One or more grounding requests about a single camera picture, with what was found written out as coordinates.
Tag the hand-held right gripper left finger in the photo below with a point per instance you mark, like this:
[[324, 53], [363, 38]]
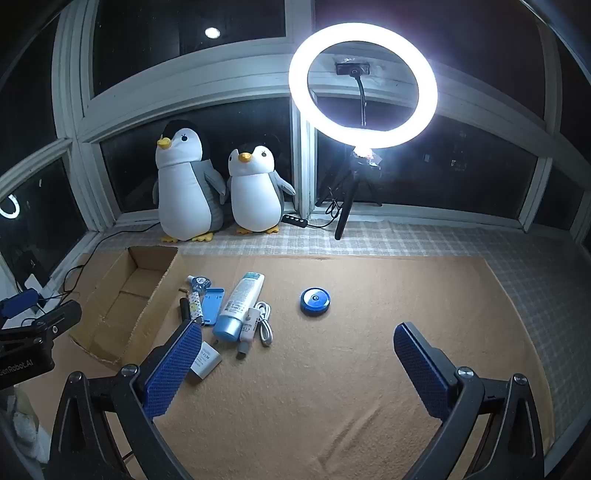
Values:
[[171, 369]]

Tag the round blue tin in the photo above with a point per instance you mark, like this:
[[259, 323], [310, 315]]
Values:
[[315, 302]]

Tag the clear blue sanitizer bottle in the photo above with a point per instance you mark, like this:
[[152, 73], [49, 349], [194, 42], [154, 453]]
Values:
[[198, 281]]

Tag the black gooseneck phone holder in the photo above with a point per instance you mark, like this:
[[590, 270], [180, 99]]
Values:
[[353, 70]]

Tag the white tube with blue cap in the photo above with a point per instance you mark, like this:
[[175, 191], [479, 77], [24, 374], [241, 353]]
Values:
[[240, 300]]

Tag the small pink bottle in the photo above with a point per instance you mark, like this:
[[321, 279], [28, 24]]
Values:
[[248, 327]]

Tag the checkered cloth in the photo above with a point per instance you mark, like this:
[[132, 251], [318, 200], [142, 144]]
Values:
[[531, 277]]

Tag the tan blanket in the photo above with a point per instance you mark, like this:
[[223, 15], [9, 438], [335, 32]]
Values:
[[346, 369]]

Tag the patterned lighter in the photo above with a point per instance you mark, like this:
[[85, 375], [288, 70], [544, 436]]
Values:
[[197, 307]]

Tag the black cylindrical stick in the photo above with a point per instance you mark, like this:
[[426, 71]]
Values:
[[184, 309]]

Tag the large plush penguin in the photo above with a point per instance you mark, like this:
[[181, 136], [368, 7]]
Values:
[[182, 194]]

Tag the white charger adapter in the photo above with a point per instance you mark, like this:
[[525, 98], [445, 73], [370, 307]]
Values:
[[207, 360]]

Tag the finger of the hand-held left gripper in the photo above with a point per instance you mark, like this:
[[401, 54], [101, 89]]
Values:
[[60, 314], [18, 304]]

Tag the cardboard box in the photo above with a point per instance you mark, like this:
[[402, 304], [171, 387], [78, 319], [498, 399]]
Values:
[[120, 300]]

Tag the white power strip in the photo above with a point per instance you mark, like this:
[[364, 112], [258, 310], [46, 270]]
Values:
[[34, 282]]

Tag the small plush penguin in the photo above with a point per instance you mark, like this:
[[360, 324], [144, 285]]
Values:
[[254, 194]]

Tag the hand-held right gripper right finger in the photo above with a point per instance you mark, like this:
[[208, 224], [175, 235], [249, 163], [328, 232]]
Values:
[[420, 369]]

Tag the blue phone stand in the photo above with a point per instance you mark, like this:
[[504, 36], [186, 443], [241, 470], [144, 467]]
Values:
[[213, 307]]

